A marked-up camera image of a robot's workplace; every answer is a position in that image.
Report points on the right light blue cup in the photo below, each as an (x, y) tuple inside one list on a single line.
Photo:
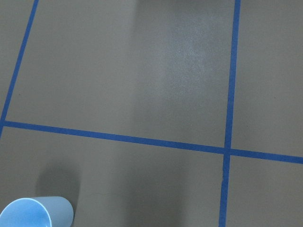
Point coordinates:
[(51, 211)]

